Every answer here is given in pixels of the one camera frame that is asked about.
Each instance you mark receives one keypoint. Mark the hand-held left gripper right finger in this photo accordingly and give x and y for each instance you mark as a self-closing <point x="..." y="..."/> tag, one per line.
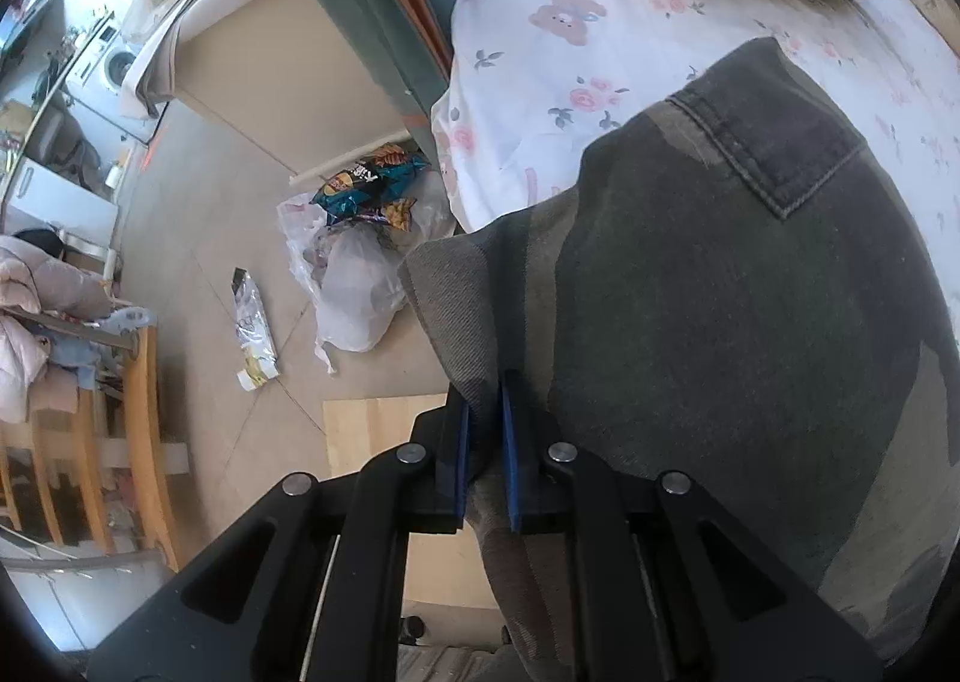
<point x="514" y="442"/>

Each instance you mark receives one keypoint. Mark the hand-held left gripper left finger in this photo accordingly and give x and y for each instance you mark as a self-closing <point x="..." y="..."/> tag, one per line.
<point x="461" y="442"/>

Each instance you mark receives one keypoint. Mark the camouflage pants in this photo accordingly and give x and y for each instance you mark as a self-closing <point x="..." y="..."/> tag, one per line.
<point x="712" y="314"/>

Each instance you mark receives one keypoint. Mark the wooden board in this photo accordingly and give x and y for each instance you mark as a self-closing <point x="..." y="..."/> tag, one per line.
<point x="367" y="434"/>

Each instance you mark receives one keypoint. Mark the white plastic bag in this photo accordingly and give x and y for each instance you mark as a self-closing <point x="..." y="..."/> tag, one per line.
<point x="360" y="292"/>

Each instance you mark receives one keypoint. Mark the clear wrapper on floor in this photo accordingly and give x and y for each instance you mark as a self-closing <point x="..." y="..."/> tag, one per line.
<point x="251" y="329"/>

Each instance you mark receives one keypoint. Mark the dark blue snack bag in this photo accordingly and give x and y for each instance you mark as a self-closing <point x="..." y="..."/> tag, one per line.
<point x="360" y="187"/>

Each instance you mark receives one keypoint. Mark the wooden chair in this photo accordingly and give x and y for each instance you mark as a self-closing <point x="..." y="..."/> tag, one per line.
<point x="146" y="427"/>

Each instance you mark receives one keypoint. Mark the floral white bed sheet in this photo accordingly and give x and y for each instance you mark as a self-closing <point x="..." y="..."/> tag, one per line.
<point x="600" y="52"/>

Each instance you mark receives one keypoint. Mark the beige bedside cabinet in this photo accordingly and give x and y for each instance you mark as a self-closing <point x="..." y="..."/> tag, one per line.
<point x="285" y="82"/>

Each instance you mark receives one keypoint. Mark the pink padded jacket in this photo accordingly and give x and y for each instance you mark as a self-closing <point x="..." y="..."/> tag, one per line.
<point x="45" y="284"/>

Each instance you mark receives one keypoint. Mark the white floor cabinet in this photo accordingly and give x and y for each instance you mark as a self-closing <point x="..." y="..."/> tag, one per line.
<point x="60" y="202"/>

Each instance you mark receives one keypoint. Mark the white washing machine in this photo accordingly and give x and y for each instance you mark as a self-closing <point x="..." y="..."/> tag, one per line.
<point x="116" y="67"/>

